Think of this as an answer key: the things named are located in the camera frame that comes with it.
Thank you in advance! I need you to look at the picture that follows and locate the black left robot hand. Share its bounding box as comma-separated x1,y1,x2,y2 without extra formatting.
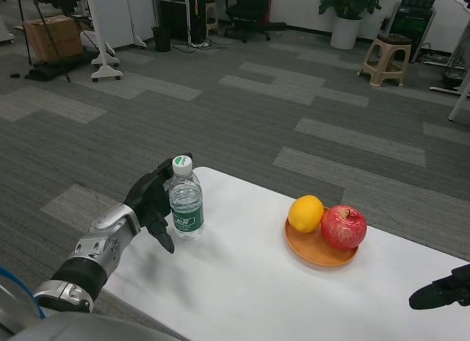
123,152,194,254

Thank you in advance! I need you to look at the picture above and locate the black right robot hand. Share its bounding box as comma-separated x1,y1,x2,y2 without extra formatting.
408,264,470,311

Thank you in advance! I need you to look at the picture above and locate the clear water bottle green label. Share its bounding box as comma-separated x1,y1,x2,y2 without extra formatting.
167,154,205,242

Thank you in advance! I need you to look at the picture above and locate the red apple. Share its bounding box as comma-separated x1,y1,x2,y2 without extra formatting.
321,204,368,251

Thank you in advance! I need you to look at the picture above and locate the orange round plate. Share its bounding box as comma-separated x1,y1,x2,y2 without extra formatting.
284,207,360,268

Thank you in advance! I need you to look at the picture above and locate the silver robot chest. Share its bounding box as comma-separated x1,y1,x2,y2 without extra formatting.
0,273,192,341

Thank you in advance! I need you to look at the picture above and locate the black trash bin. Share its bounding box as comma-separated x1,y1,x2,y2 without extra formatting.
151,25,173,53

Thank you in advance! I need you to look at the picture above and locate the yellow orange fruit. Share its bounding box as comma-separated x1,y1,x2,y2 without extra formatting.
287,195,325,234

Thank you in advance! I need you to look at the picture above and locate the black floor bag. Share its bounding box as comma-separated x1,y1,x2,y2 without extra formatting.
24,50,99,82

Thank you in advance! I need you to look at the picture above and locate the black under-desk cabinet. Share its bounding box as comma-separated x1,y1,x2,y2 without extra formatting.
158,0,206,43

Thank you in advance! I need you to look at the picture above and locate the black tripod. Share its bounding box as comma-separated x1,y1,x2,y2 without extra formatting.
14,0,102,83

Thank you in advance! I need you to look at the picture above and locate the white wheeled partition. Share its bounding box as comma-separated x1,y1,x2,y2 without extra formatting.
83,0,157,82

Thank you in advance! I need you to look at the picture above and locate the white office desk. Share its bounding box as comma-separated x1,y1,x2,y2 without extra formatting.
153,0,221,46

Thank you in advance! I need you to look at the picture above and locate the small beige stool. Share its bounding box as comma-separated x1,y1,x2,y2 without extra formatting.
204,1,220,37

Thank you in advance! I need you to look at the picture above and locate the white table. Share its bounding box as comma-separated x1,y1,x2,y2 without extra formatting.
447,74,470,121

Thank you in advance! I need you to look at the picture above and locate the brown cardboard box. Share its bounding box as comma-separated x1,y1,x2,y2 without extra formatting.
22,14,85,63

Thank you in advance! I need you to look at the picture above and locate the white wheeled base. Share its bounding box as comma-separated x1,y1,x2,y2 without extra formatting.
0,13,15,46

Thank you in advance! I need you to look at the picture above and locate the black mesh office chair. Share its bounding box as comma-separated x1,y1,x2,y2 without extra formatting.
223,0,272,44

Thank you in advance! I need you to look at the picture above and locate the beige plastic stool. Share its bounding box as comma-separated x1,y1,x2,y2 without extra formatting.
358,32,413,87

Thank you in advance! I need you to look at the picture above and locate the green plant in white pot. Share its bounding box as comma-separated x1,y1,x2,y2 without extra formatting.
311,0,383,51

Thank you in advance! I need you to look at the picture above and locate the black green glass cabinet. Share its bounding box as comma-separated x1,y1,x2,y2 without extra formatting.
387,0,437,63

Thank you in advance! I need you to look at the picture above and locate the blue cable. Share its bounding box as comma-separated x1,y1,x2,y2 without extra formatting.
0,266,47,320

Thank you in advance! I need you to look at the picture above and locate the white desk with cables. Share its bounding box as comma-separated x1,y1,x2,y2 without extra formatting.
428,0,470,96

